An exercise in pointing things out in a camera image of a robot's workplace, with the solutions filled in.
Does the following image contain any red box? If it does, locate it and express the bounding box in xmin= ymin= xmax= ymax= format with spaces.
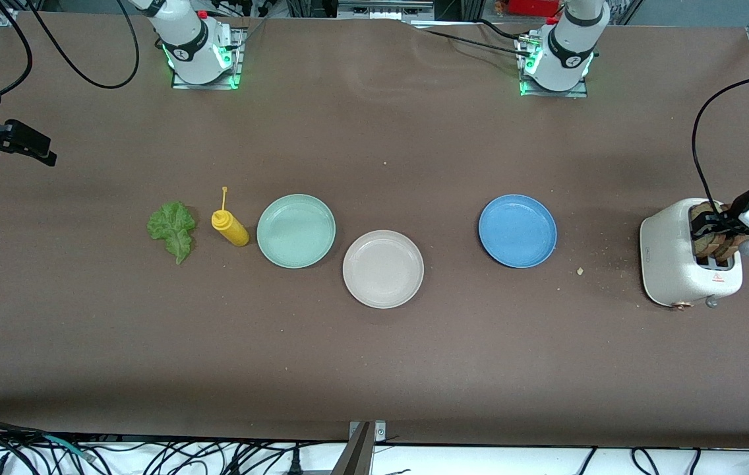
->
xmin=505 ymin=0 xmax=561 ymax=17

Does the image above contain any grey metal box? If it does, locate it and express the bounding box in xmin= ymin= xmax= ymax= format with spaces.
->
xmin=335 ymin=0 xmax=438 ymax=20

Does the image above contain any teal cable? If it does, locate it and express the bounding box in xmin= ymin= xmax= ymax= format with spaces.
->
xmin=42 ymin=432 xmax=97 ymax=461

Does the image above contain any dark grey metal bar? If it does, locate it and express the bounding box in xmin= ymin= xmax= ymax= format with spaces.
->
xmin=330 ymin=422 xmax=375 ymax=475

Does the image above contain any long black right arm cable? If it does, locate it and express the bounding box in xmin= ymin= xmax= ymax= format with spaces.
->
xmin=24 ymin=0 xmax=141 ymax=90

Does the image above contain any beige plate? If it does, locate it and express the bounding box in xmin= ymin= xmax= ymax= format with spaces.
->
xmin=342 ymin=230 xmax=425 ymax=309

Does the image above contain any blue plate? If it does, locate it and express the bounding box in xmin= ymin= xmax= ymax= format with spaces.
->
xmin=478 ymin=194 xmax=558 ymax=269

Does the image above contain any thin black table cable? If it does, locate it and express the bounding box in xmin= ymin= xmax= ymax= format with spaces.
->
xmin=414 ymin=26 xmax=537 ymax=59

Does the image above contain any brown toasted bread slice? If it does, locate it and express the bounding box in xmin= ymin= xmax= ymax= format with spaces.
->
xmin=716 ymin=211 xmax=749 ymax=262
xmin=690 ymin=203 xmax=726 ymax=259

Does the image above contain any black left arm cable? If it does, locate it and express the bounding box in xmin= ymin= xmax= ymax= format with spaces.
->
xmin=691 ymin=74 xmax=749 ymax=222

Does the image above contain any cream white toaster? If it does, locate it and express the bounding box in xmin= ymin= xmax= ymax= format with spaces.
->
xmin=640 ymin=198 xmax=743 ymax=311

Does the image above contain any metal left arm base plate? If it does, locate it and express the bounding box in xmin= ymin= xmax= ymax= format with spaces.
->
xmin=516 ymin=33 xmax=589 ymax=98

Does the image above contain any mint green plate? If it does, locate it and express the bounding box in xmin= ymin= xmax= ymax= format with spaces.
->
xmin=256 ymin=193 xmax=336 ymax=269

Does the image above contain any silver metal bracket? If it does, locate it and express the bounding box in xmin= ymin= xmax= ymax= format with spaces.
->
xmin=348 ymin=420 xmax=387 ymax=444

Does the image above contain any green lettuce leaf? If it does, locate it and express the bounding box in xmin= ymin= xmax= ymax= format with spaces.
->
xmin=146 ymin=201 xmax=196 ymax=265

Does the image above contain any yellow mustard squeeze bottle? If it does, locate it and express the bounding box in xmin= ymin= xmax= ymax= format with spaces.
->
xmin=211 ymin=186 xmax=250 ymax=247

